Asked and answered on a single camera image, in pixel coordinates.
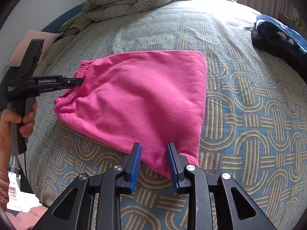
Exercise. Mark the pink fleece pants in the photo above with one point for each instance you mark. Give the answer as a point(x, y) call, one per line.
point(149, 97)

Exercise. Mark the pink pillow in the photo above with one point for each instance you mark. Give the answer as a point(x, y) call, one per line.
point(17, 56)

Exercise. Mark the dark blue headboard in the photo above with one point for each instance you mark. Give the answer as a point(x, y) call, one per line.
point(54, 26)

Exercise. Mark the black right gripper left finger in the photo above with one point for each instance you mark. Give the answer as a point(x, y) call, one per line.
point(131, 168)

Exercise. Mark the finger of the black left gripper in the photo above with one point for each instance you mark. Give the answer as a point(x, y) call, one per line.
point(67, 83)

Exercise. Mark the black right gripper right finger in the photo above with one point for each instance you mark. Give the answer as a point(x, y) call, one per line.
point(177, 164)

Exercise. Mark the navy star-print folded blanket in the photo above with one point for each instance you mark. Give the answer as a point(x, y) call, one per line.
point(277, 39)

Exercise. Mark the patterned blue-gold bedspread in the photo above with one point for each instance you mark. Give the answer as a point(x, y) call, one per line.
point(255, 114)

